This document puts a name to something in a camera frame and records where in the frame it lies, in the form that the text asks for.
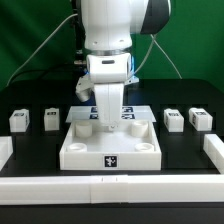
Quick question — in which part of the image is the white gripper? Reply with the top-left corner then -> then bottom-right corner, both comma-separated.
87,53 -> 131,131

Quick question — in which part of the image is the white square tabletop part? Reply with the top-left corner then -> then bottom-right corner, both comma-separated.
59,120 -> 162,171

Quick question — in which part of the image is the white fiducial marker plate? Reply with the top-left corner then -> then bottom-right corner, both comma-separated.
66,106 -> 156,123

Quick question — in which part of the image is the white U-shaped obstacle fence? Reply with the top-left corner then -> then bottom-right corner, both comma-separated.
0,137 -> 224,205

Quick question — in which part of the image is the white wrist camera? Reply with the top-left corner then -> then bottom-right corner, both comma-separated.
76,75 -> 93,102

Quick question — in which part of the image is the black cable on table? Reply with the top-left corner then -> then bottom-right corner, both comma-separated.
13,64 -> 88,81

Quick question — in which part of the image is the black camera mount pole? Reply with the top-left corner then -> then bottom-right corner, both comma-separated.
70,0 -> 86,66

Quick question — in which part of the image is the grey cable right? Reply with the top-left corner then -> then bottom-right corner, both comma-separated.
133,33 -> 184,80

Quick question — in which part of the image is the grey cable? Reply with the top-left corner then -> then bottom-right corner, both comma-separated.
133,33 -> 184,80
6,13 -> 81,87

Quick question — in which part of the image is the grey cable left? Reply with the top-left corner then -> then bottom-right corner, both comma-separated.
6,13 -> 81,87

